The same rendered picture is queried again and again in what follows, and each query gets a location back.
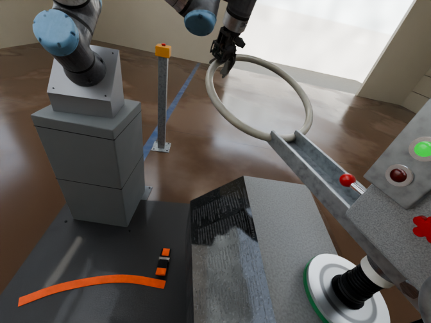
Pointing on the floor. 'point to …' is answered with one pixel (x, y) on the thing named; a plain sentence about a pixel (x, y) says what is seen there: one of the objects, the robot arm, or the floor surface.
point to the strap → (91, 284)
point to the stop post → (163, 52)
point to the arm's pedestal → (97, 161)
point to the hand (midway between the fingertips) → (220, 71)
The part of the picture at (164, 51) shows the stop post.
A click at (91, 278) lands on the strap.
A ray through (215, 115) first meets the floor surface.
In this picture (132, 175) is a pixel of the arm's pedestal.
